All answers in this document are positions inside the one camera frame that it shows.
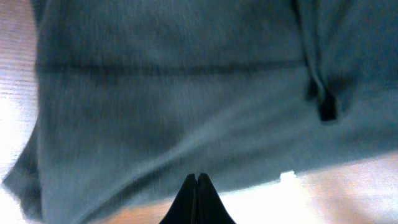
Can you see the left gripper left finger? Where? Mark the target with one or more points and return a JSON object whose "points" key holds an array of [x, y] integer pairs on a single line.
{"points": [[184, 207]]}

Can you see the dark green t-shirt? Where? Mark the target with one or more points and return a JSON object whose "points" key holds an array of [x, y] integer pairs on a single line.
{"points": [[135, 95]]}

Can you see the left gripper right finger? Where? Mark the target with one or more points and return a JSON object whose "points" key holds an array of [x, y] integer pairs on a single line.
{"points": [[210, 209]]}

